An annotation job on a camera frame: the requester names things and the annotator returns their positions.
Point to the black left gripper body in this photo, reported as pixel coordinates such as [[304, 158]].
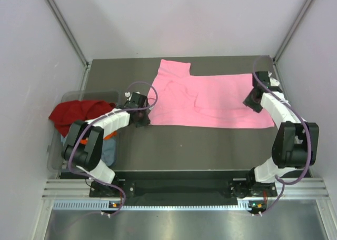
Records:
[[142, 119]]

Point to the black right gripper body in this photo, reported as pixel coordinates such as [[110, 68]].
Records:
[[252, 103]]

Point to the pink t shirt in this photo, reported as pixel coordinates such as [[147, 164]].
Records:
[[181, 99]]

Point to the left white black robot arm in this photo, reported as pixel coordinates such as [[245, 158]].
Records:
[[88, 161]]

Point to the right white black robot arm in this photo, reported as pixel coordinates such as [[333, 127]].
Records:
[[295, 145]]

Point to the grey blue t shirt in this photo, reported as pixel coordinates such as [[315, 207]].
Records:
[[108, 155]]

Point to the clear plastic bin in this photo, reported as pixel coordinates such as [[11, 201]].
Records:
[[55, 161]]

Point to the orange t shirt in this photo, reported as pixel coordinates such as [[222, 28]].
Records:
[[111, 135]]

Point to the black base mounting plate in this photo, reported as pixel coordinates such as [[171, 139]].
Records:
[[231, 188]]

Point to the red t shirt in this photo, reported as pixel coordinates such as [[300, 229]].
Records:
[[66, 113]]

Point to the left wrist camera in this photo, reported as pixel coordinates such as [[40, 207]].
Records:
[[136, 100]]

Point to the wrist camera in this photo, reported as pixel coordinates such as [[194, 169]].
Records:
[[265, 78], [136, 100]]

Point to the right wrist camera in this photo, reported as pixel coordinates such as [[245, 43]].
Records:
[[265, 78]]

